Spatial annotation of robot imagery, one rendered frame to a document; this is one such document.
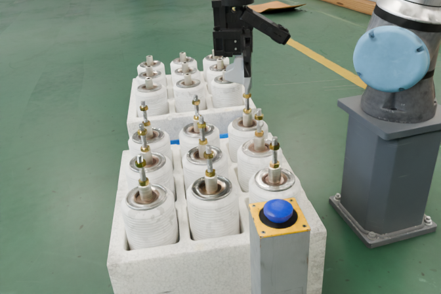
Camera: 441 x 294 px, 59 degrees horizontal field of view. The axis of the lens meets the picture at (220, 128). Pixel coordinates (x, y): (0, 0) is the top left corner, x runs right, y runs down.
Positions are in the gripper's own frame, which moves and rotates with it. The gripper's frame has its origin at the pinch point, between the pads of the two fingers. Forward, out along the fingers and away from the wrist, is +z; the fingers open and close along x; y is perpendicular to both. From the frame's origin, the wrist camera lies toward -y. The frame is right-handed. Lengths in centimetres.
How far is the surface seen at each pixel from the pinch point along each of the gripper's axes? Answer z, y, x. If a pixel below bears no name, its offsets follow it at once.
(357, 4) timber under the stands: 29, -78, -249
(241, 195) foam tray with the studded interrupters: 16.5, 1.7, 18.3
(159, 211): 9.8, 14.8, 32.0
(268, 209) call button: 1.5, -3.7, 41.1
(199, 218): 12.7, 8.3, 30.1
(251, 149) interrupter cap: 9.2, -0.4, 12.4
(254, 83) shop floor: 34, 1, -93
